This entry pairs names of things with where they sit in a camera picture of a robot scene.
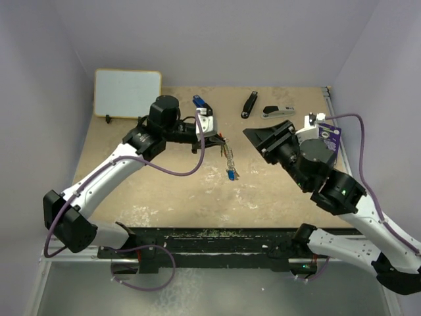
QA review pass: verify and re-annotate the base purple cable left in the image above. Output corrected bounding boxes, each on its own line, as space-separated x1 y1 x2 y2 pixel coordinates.
110 243 177 291

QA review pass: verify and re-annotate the grey black stapler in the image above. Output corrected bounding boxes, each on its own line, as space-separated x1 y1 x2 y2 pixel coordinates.
261 105 295 119

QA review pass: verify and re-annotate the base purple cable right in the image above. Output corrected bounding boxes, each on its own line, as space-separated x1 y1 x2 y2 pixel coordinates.
294 256 330 283

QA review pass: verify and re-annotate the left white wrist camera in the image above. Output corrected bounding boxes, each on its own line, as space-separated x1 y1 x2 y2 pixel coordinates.
195 108 218 140

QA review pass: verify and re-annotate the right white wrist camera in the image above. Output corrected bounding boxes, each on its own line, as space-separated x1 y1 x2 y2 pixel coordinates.
295 113 326 144

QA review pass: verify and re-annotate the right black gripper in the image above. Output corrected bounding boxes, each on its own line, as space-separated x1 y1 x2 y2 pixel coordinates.
242 119 310 190

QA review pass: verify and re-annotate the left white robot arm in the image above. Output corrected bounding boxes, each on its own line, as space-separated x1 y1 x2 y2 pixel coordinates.
43 95 226 258

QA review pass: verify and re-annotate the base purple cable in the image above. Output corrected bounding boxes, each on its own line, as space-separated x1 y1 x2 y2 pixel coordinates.
110 243 177 291
294 256 330 283

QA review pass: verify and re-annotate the blue stapler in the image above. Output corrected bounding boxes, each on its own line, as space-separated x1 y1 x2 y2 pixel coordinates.
192 95 213 117

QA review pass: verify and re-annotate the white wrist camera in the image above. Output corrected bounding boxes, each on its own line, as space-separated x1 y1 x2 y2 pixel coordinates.
295 113 326 144
195 108 218 140

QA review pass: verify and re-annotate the key with blue tag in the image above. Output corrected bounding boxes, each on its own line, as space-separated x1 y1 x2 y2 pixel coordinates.
226 169 238 181

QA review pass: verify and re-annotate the small whiteboard yellow frame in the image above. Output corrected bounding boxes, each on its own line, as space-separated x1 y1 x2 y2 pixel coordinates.
93 68 162 119

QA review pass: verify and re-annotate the purple card package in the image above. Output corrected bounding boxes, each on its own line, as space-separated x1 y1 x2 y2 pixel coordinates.
318 123 341 155

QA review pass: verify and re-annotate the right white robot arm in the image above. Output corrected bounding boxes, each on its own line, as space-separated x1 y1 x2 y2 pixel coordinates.
243 120 420 295

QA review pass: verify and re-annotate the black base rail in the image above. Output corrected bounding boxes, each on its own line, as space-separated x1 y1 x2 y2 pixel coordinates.
97 222 333 275

